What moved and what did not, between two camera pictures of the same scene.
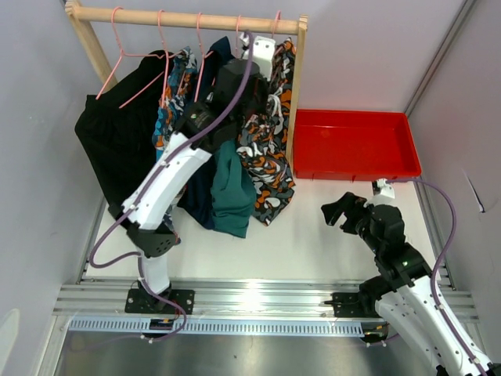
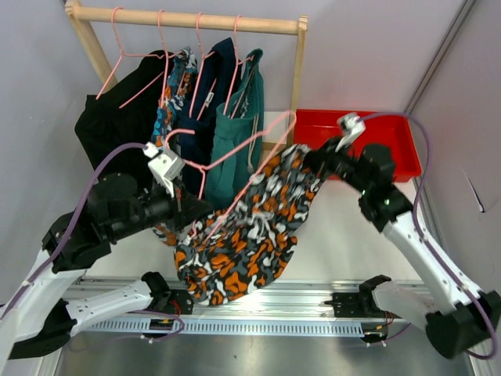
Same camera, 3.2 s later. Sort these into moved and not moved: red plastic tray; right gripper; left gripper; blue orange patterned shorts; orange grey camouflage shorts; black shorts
Moved: left gripper; orange grey camouflage shorts; right gripper
Not moved: red plastic tray; black shorts; blue orange patterned shorts
